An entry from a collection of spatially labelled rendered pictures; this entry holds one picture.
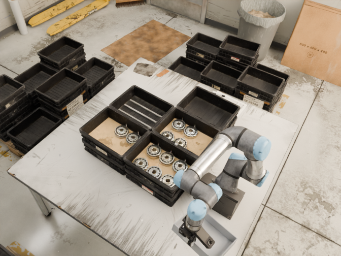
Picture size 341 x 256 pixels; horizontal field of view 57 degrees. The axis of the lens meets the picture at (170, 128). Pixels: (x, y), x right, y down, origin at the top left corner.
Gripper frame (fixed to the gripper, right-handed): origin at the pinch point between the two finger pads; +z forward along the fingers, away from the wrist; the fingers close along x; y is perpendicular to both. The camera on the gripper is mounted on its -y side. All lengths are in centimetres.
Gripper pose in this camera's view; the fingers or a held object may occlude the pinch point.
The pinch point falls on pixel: (193, 244)
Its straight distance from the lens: 164.4
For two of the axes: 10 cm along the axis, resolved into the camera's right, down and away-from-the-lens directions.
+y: -7.6, -5.1, 4.1
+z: -0.4, 6.6, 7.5
